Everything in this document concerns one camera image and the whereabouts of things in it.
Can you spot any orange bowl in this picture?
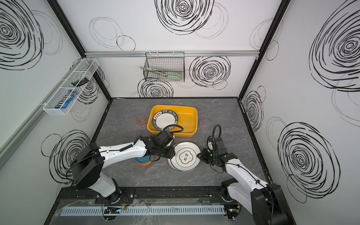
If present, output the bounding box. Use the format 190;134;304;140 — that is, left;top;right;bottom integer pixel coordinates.
137;161;152;167

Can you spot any black wire basket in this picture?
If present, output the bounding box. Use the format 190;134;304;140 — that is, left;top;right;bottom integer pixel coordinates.
141;51;185;82

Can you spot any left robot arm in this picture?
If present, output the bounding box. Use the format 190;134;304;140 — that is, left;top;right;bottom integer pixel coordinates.
69;130;175;203

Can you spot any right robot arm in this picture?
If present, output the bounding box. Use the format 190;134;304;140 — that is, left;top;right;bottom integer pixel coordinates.
197;136;295;225

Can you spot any white wire shelf basket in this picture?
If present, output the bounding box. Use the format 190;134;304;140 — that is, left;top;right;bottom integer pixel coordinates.
43;58;99;116

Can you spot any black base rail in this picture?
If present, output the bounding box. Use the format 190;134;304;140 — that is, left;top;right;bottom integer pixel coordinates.
55;186;235;204

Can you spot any blue candy packet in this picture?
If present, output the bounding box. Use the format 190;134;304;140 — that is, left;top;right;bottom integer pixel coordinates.
55;91;77;109

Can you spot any white plate green flower outline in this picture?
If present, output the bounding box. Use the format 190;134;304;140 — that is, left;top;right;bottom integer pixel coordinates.
167;142;201;172

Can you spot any green item in basket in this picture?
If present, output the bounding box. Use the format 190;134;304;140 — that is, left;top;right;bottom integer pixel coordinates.
166;71;182;82

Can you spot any yellow plastic bin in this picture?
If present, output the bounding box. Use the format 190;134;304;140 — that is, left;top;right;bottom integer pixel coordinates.
147;105;198;137

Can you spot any pink translucent cup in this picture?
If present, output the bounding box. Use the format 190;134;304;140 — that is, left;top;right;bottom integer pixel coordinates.
136;113;148;127

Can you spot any green rimmed white plate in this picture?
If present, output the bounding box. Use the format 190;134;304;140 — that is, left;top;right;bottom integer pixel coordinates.
151;109;179;131

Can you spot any white slotted cable duct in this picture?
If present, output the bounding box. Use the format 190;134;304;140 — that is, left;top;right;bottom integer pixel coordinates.
60;205;226;216

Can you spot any blue bowl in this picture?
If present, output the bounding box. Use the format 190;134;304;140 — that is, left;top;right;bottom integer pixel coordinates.
134;155;154;163

